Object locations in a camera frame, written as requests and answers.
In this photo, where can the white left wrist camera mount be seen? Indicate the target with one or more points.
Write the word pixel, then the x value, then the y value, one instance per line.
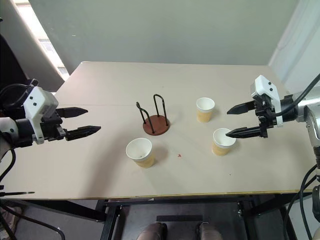
pixel 37 105

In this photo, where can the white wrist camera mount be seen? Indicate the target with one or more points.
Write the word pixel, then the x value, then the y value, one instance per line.
pixel 37 105
pixel 266 93

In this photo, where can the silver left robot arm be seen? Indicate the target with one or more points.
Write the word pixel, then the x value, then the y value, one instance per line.
pixel 10 130

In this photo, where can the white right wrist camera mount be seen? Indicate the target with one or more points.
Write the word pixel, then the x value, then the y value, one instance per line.
pixel 266 93

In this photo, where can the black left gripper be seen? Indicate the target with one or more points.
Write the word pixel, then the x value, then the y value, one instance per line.
pixel 53 126

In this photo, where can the black metal table frame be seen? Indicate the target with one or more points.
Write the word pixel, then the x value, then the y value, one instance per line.
pixel 175 215

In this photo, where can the yellow paper cup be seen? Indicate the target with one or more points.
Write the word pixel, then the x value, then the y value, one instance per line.
pixel 205 110
pixel 140 153
pixel 222 143

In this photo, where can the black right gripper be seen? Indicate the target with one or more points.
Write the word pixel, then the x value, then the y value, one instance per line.
pixel 265 110

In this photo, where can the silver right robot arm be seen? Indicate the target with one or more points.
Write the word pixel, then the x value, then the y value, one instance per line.
pixel 303 117

